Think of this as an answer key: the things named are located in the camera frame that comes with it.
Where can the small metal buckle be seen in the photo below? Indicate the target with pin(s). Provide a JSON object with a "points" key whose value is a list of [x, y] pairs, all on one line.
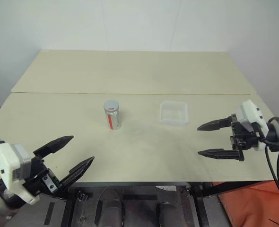
{"points": [[82, 196]]}

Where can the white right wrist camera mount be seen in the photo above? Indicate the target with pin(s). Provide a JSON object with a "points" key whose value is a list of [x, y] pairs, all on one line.
{"points": [[248, 111]]}

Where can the black metal table frame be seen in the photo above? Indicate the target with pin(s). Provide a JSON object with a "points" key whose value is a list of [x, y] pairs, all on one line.
{"points": [[201, 208]]}

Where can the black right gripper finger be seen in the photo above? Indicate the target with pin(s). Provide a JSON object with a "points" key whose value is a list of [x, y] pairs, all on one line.
{"points": [[224, 154], [215, 125]]}

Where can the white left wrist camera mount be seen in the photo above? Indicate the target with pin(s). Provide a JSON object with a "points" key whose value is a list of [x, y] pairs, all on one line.
{"points": [[4, 163]]}

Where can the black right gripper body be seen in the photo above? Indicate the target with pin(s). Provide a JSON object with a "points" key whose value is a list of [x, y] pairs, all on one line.
{"points": [[246, 138]]}

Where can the orange cloth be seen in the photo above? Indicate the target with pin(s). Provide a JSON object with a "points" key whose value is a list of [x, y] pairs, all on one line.
{"points": [[248, 205]]}

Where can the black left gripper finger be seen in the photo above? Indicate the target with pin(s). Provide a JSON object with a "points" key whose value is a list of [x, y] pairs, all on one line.
{"points": [[80, 169], [55, 145]]}

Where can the dark rounded blunt shape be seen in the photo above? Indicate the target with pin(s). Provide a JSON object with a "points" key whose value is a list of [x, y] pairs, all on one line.
{"points": [[166, 215]]}

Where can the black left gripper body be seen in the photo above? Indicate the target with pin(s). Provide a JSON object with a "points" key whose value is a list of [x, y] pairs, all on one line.
{"points": [[39, 177]]}

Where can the silver can red label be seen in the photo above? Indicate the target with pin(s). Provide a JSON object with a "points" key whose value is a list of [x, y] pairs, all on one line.
{"points": [[113, 120]]}

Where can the clear plastic square container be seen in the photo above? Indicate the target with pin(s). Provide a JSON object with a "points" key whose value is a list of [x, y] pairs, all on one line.
{"points": [[173, 114]]}

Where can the dark rounded pointed shape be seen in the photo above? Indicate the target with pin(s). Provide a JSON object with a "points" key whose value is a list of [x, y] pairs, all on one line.
{"points": [[111, 210]]}

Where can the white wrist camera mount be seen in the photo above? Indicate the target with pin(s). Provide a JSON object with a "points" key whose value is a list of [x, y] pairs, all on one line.
{"points": [[4, 163], [248, 111]]}

